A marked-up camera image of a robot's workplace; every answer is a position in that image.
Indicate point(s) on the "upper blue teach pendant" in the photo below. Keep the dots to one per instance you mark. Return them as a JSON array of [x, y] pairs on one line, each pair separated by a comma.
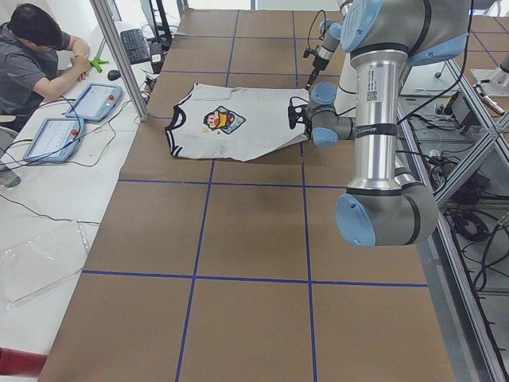
[[95, 102]]

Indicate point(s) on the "black computer mouse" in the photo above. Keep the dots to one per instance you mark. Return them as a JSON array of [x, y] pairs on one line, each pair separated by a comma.
[[113, 75]]

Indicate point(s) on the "red cylinder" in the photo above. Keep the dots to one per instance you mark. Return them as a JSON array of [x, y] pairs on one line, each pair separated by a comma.
[[20, 363]]

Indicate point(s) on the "green plastic clamp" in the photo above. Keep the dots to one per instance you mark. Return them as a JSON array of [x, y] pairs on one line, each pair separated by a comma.
[[97, 63]]

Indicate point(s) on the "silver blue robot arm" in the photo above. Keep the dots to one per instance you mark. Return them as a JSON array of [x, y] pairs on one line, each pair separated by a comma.
[[384, 204], [330, 37]]

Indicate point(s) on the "seated person grey shirt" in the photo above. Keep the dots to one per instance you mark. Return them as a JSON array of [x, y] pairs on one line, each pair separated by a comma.
[[39, 62]]

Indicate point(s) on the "aluminium frame post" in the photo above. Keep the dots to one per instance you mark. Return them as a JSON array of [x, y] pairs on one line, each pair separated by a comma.
[[112, 38]]

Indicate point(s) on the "blue teach pendant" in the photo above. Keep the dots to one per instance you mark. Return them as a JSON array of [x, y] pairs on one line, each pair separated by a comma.
[[56, 140], [95, 102]]

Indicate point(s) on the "clear plastic bag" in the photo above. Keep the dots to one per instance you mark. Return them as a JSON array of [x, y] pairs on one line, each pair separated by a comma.
[[33, 268]]

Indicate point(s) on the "black computer keyboard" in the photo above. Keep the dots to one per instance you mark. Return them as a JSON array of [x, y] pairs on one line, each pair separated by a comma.
[[135, 46]]

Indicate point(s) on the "lower blue teach pendant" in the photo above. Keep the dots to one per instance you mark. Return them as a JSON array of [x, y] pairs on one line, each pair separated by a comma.
[[56, 140]]

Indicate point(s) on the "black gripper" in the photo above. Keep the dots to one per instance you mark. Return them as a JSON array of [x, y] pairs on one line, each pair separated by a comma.
[[306, 126], [316, 64]]

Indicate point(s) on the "grey cartoon print t-shirt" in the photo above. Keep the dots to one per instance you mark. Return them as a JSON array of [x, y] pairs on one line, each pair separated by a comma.
[[234, 123]]

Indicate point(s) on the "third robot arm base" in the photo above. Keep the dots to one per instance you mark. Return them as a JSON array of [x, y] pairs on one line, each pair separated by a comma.
[[492, 82]]

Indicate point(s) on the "aluminium frame railing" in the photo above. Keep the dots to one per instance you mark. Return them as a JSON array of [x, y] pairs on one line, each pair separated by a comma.
[[459, 148]]

